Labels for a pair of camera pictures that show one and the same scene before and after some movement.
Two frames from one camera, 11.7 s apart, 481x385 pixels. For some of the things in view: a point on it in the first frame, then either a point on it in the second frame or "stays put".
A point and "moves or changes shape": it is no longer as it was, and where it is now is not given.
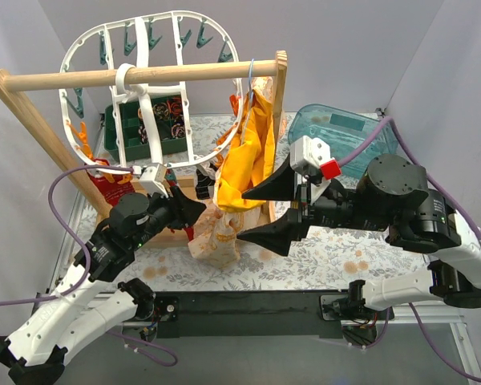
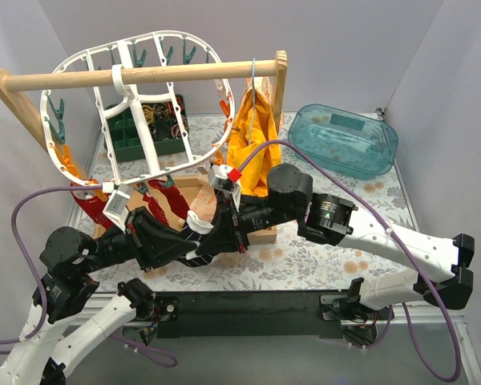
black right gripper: [303, 204] -> [236, 224]
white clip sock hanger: [127, 127] moves or changes shape
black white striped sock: [203, 181] -> [197, 226]
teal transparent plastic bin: [344, 131] stays put
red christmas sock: [113, 191] -> [94, 205]
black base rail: [245, 315] stays put
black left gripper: [172, 209] -> [135, 239]
